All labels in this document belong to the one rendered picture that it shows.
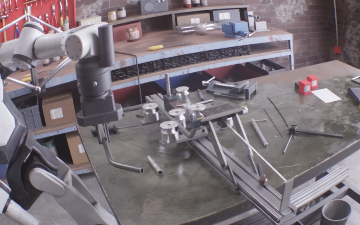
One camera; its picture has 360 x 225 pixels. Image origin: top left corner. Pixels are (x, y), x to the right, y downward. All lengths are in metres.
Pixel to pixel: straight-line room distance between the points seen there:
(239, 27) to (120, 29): 0.96
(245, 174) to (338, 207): 1.14
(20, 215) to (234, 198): 0.69
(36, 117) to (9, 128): 1.45
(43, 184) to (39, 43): 0.47
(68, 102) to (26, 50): 1.59
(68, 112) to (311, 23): 3.03
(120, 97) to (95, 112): 2.18
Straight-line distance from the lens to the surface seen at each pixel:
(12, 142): 1.14
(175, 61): 2.66
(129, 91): 3.06
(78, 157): 2.72
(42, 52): 0.96
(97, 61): 0.84
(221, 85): 1.58
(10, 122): 1.12
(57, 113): 2.56
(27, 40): 1.00
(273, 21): 3.96
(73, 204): 1.24
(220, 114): 0.97
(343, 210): 1.99
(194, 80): 3.23
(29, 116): 2.56
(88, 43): 0.81
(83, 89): 0.85
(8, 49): 1.11
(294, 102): 1.46
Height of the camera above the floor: 1.43
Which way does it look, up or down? 21 degrees down
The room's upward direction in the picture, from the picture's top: 6 degrees counter-clockwise
